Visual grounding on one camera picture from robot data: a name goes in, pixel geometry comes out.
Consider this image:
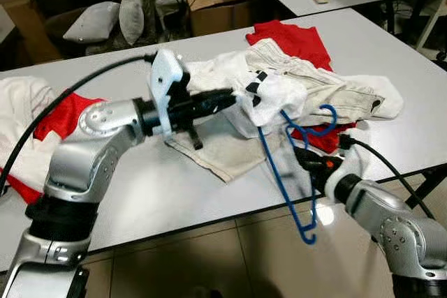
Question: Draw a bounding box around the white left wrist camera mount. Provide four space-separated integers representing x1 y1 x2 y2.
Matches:
149 48 191 138

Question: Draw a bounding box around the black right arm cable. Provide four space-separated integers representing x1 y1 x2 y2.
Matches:
339 133 437 221

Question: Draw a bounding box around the cream garment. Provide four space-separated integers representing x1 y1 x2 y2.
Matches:
244 38 405 121

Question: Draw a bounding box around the grey square pillow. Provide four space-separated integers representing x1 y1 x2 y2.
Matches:
63 1 121 43

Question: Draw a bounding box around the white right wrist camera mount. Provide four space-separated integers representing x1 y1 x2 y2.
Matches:
325 155 365 198

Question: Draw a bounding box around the brown cardboard box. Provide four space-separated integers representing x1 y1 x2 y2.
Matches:
187 0 256 37

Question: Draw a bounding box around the blue wire hanger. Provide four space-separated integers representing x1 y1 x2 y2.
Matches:
256 105 339 245

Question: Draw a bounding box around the red garment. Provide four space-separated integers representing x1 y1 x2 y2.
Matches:
246 20 358 154
7 92 104 206

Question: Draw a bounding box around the white black print T-shirt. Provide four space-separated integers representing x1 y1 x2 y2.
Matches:
187 50 309 140

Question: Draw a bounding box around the grey narrow pillow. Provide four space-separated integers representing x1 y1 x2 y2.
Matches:
119 0 145 45

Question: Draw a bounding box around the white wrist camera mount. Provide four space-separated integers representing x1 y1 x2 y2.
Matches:
149 48 191 138
325 155 365 198

